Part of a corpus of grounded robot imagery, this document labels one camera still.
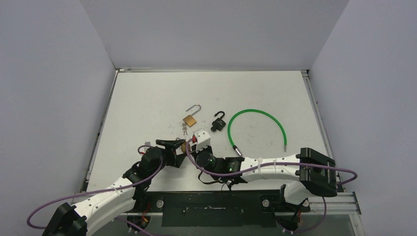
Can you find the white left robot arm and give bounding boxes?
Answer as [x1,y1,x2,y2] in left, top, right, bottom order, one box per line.
[43,139,185,236]

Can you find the padlock keys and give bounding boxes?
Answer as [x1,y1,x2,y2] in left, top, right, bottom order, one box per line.
[181,122,188,137]

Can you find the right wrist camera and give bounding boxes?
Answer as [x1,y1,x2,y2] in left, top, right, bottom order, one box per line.
[193,129,210,152]

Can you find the black combination padlock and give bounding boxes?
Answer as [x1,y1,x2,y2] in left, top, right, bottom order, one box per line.
[210,111,226,132]

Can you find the short brass padlock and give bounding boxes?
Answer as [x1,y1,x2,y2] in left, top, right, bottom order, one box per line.
[176,137,187,153]

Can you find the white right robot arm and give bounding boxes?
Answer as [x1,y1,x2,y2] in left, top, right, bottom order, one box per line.
[185,141,337,211]

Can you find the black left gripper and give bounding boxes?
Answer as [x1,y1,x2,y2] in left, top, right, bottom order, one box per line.
[150,140,188,178]

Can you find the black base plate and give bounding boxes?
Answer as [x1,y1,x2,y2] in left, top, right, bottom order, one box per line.
[125,190,310,229]

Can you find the green cable lock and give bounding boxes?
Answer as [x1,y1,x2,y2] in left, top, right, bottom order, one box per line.
[227,109,288,157]

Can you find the long shackle brass padlock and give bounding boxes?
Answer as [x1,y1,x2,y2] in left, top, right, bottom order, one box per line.
[182,104,202,127]

